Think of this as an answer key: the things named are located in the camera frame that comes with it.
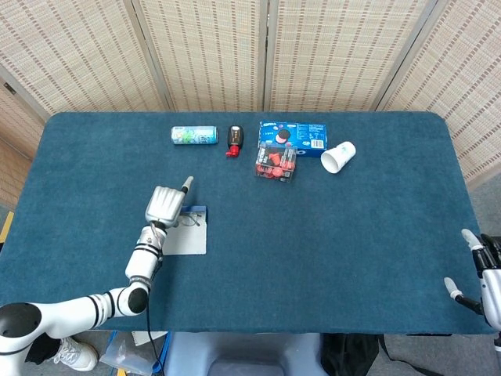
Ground black bottle with red cap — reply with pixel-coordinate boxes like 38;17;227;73
225;125;247;158

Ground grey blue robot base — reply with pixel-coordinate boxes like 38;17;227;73
164;331;326;376

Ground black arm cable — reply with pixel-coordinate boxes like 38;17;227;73
145;254;164;371

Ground white sneaker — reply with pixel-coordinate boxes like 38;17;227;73
52;336;99;372

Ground black trouser leg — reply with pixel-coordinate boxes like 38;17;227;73
25;334;62;363

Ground clear plastic bag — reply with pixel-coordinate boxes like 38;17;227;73
99;336;161;375

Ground woven bamboo screen panel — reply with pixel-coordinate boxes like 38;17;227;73
375;0;501;185
0;0;173;117
268;0;438;113
131;0;271;113
0;66;50;211

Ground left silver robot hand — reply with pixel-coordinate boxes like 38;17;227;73
144;175;196;230

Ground blue cookie box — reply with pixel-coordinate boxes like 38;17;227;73
257;121;328;160

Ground clear box of red caps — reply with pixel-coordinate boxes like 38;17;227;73
254;143;298;185

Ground blue glasses case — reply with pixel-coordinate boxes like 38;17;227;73
162;204;209;256

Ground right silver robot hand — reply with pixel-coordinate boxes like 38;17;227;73
444;229;501;330

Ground white notebook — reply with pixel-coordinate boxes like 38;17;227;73
131;331;169;348

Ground white paper cup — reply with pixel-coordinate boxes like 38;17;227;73
320;141;357;174

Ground wire-frame eyeglasses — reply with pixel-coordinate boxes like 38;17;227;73
174;213;203;228

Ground blue plastic bin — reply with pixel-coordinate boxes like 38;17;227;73
99;331;172;376

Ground light blue drink can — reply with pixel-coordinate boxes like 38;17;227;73
170;125;219;146

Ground blue felt table cover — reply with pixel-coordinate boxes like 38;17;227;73
0;111;494;336

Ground black bag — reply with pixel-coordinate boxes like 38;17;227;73
320;332;383;376

